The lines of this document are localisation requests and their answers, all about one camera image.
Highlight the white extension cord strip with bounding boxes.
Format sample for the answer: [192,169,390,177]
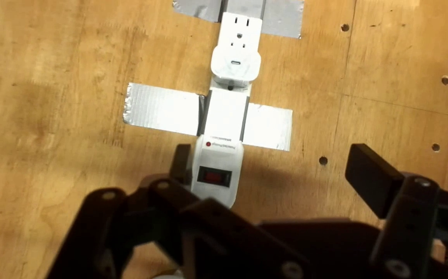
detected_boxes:
[190,12,262,208]

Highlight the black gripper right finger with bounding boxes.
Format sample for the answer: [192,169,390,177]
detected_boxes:
[344,143,404,219]

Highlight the grey duct tape strip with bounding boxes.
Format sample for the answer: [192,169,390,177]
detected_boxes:
[172,0,307,39]
[122,82,293,150]

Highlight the white charger head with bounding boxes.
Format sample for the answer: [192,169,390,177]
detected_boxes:
[211,43,262,87]

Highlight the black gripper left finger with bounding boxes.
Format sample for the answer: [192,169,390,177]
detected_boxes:
[169,144,192,186]

